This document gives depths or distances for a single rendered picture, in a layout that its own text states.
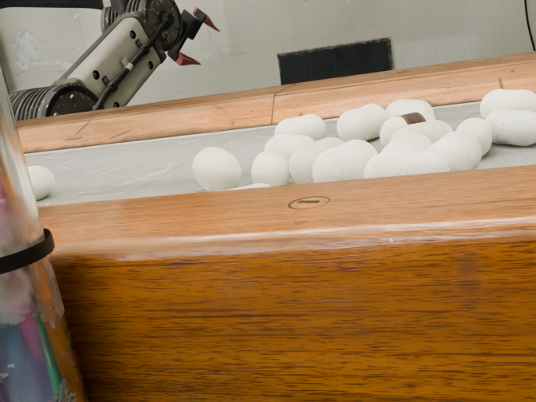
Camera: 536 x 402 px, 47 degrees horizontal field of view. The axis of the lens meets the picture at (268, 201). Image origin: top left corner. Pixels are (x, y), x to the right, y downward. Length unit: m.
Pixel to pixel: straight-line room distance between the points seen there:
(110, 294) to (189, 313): 0.02
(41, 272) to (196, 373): 0.05
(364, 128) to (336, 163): 0.12
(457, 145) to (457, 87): 0.25
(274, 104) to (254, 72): 2.03
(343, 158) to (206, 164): 0.07
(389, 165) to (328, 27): 2.22
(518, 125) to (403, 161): 0.09
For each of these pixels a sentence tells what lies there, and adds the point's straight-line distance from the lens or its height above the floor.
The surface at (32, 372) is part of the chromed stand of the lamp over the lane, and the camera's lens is 0.17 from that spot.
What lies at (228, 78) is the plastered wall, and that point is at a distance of 2.61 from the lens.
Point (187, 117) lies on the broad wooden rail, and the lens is 0.56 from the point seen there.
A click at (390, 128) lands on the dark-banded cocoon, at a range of 0.34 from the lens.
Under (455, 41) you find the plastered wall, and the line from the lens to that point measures 2.39.
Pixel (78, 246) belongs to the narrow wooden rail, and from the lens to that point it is 0.18.
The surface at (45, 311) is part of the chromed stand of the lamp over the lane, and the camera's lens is 0.16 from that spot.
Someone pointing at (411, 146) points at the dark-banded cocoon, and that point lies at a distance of 0.27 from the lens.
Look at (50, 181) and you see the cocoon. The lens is 0.38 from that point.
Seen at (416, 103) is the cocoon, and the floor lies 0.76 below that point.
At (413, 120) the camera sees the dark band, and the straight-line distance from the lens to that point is 0.34.
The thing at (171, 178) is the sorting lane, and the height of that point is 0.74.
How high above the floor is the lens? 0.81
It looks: 15 degrees down
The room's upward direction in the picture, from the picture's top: 9 degrees counter-clockwise
